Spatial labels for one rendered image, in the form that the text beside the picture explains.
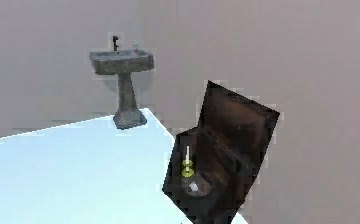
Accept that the dark wooden commode with lid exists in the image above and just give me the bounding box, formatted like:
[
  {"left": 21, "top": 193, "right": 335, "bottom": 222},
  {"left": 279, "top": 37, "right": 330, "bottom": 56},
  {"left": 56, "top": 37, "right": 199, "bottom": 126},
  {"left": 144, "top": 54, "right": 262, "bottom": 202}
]
[{"left": 161, "top": 79, "right": 281, "bottom": 224}]

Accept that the black sink faucet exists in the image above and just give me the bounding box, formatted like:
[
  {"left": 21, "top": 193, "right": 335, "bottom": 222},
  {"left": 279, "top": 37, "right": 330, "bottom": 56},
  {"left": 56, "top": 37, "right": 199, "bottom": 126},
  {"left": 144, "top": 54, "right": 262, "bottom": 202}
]
[{"left": 111, "top": 34, "right": 120, "bottom": 53}]

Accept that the grey stone pedestal sink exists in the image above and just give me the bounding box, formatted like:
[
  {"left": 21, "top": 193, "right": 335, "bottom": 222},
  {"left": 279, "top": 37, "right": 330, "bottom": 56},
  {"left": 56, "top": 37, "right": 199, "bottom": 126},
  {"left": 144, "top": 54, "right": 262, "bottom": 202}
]
[{"left": 89, "top": 48, "right": 155, "bottom": 131}]

